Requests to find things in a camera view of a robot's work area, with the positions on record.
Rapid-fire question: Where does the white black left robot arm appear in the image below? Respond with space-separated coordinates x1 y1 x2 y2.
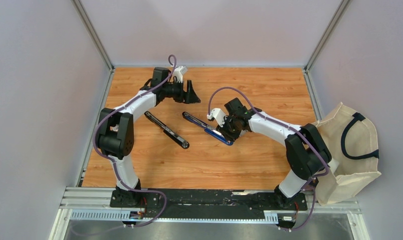
92 65 201 208

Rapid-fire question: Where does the black stapler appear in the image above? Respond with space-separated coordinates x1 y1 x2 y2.
144 111 190 149

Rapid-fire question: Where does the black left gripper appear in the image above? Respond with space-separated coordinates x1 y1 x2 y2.
163 79 201 105

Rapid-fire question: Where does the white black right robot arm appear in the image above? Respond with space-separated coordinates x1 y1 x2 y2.
207 98 339 210

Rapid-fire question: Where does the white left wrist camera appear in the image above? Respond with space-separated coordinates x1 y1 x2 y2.
171 65 188 83

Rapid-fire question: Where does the aluminium frame rail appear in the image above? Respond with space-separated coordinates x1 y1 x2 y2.
59 187 362 224

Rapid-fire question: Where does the blue stapler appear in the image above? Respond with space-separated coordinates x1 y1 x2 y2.
182 111 234 146

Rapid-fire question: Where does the beige tote bag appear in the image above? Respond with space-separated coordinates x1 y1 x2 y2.
314 103 381 206

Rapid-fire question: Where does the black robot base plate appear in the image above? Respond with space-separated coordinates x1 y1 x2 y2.
109 188 308 220

